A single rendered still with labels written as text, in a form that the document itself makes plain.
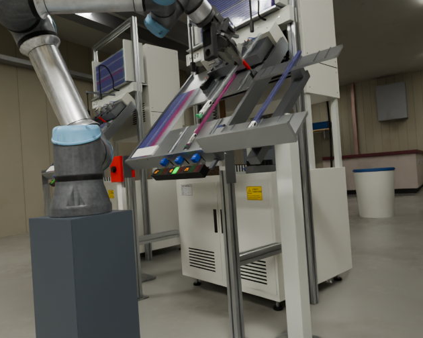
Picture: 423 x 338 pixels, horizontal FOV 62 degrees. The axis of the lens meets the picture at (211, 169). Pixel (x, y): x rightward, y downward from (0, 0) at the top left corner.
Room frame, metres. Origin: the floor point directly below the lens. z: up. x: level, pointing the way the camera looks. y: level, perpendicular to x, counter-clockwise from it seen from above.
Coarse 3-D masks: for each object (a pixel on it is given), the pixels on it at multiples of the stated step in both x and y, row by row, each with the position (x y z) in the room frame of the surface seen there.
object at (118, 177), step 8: (120, 160) 2.13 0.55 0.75; (112, 168) 2.16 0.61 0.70; (120, 168) 2.13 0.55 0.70; (112, 176) 2.21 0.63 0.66; (120, 176) 2.13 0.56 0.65; (120, 184) 2.18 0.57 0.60; (120, 192) 2.18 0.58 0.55; (120, 200) 2.19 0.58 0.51; (120, 208) 2.19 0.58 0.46; (144, 280) 2.15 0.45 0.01
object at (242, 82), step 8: (240, 72) 1.68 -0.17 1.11; (248, 72) 1.61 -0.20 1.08; (192, 80) 2.08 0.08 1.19; (200, 80) 1.98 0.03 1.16; (216, 80) 1.82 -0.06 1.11; (240, 80) 1.61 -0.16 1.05; (248, 80) 1.55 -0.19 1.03; (192, 88) 1.99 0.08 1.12; (216, 88) 1.74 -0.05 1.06; (232, 88) 1.61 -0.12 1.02; (240, 88) 1.55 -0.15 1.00; (248, 88) 1.51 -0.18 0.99; (200, 96) 1.81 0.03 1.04; (208, 96) 1.73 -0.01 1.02; (224, 96) 1.63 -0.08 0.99; (232, 96) 1.66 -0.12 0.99; (192, 104) 1.81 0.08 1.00
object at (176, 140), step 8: (216, 120) 1.48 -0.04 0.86; (224, 120) 1.44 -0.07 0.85; (184, 128) 1.65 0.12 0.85; (192, 128) 1.59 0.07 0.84; (208, 128) 1.48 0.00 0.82; (168, 136) 1.71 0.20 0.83; (176, 136) 1.65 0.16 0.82; (184, 136) 1.59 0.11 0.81; (168, 144) 1.64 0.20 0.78; (176, 144) 1.58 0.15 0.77; (184, 144) 1.53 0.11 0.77; (192, 144) 1.47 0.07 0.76; (160, 152) 1.63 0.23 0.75; (168, 152) 1.56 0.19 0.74
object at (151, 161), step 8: (176, 152) 1.47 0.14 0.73; (184, 152) 1.42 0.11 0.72; (192, 152) 1.39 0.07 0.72; (200, 152) 1.36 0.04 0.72; (128, 160) 1.77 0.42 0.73; (136, 160) 1.72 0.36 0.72; (144, 160) 1.68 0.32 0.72; (152, 160) 1.63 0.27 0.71; (160, 160) 1.59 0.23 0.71; (200, 160) 1.41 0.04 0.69; (208, 160) 1.38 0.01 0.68; (136, 168) 1.81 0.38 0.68; (144, 168) 1.75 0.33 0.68
